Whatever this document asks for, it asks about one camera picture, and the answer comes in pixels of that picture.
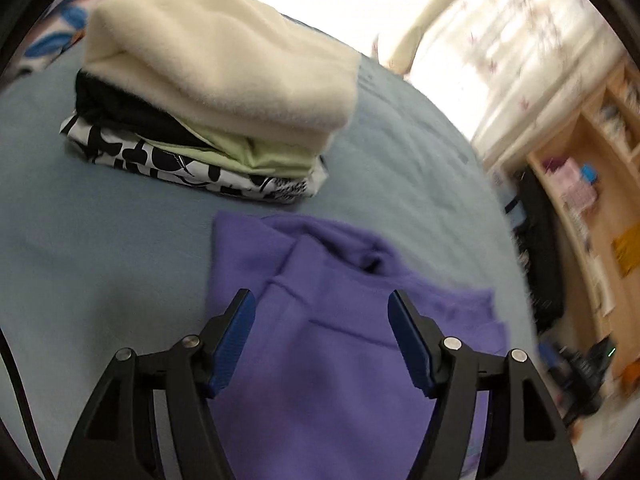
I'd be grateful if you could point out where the black cable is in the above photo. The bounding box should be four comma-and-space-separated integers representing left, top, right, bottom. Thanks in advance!
0, 327, 56, 480

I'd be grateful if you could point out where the pink drawer organiser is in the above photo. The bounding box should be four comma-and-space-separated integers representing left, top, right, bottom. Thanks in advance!
547, 157, 598, 211

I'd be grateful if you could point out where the long black bag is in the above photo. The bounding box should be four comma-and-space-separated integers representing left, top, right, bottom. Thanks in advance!
510, 170, 566, 331

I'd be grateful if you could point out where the floral sheer curtain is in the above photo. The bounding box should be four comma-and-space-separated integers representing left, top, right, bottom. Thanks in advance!
375, 0, 628, 171

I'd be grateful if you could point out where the cream fleece garment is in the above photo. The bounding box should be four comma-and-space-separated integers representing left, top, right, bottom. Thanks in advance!
82, 0, 362, 148

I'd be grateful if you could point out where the purple hoodie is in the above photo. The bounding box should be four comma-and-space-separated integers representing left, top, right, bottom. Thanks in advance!
205, 211, 511, 480

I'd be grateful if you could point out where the wooden shelf unit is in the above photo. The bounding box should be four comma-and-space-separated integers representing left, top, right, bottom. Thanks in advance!
525, 57, 640, 361

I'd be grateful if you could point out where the black and white patterned garment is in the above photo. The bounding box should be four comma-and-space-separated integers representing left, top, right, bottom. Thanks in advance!
60, 114, 328, 205

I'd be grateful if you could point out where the floral quilt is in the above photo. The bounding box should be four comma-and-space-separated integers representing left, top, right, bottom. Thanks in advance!
10, 0, 146, 73

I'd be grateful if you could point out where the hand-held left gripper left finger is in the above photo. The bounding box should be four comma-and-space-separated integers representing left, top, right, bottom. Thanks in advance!
57, 288, 257, 480

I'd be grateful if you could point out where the grey-blue bed blanket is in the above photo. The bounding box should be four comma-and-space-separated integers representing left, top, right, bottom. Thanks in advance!
0, 15, 546, 480

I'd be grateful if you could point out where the light green garment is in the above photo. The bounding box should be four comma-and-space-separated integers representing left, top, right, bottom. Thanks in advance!
150, 127, 326, 181

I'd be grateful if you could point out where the yellow cloth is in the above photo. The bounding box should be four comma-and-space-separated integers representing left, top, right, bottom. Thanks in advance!
612, 225, 640, 276

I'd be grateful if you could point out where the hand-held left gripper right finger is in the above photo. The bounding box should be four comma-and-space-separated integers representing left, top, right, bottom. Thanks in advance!
388, 290, 583, 480

